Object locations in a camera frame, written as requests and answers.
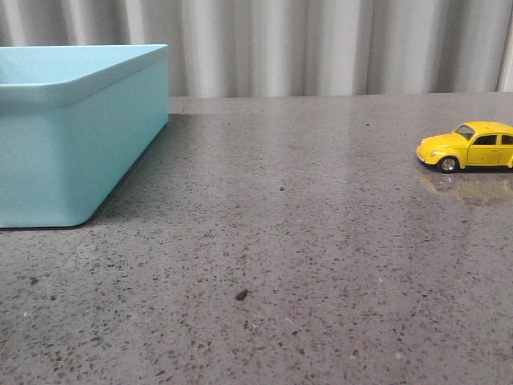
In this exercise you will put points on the yellow toy beetle car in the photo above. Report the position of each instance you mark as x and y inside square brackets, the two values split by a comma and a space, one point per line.
[471, 144]

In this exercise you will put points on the light blue plastic box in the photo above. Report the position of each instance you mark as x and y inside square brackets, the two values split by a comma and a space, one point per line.
[74, 119]

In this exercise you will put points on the small black debris piece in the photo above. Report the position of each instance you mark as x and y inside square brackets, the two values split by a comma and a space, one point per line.
[241, 295]

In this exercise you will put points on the white pleated curtain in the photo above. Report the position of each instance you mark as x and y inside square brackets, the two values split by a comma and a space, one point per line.
[285, 48]

